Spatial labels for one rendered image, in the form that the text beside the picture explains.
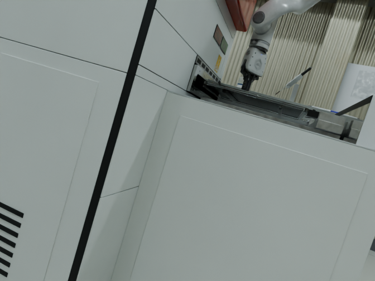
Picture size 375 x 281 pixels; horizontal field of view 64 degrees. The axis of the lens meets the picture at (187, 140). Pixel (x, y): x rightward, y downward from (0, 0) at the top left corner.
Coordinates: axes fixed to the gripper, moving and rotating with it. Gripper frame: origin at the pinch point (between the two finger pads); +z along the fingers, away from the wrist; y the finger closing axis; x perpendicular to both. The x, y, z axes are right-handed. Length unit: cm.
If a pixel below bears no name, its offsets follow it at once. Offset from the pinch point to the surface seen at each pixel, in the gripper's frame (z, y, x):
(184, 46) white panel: -0.2, -43.3, -13.1
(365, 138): 11, -9, -56
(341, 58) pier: -85, 209, 85
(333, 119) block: 6.6, 2.4, -40.0
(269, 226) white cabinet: 41, -23, -47
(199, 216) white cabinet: 45, -34, -32
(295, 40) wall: -101, 198, 141
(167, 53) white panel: 5, -51, -19
